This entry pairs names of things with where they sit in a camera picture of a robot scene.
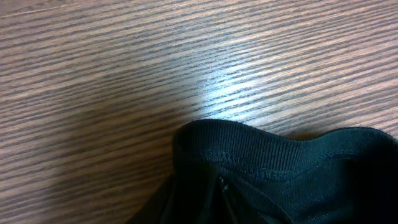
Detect black polo shirt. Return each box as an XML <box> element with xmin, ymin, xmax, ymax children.
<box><xmin>131</xmin><ymin>119</ymin><xmax>397</xmax><ymax>223</ymax></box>

